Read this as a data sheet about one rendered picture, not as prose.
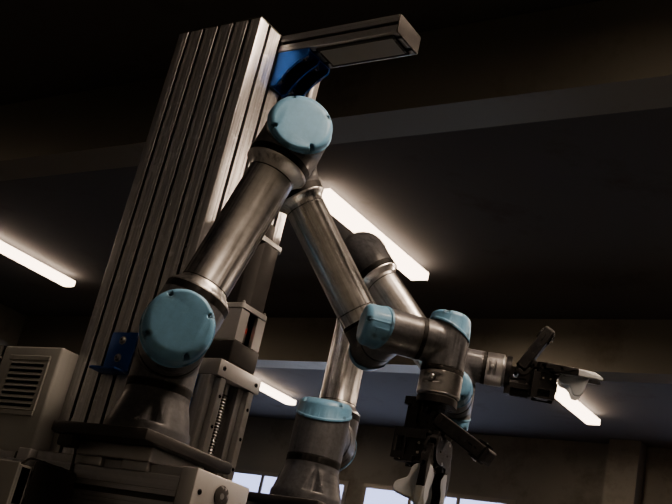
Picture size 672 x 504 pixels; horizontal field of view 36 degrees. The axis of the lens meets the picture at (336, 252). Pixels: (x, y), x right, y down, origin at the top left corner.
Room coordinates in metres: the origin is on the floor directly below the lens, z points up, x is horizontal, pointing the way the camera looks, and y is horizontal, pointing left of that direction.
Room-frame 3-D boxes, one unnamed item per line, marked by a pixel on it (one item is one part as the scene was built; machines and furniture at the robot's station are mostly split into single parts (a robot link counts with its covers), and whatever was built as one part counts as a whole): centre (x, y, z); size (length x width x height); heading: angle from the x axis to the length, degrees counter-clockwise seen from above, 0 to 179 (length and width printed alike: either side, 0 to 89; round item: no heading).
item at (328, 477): (2.18, -0.05, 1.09); 0.15 x 0.15 x 0.10
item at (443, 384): (1.72, -0.22, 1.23); 0.08 x 0.08 x 0.05
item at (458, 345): (1.72, -0.22, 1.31); 0.09 x 0.08 x 0.11; 98
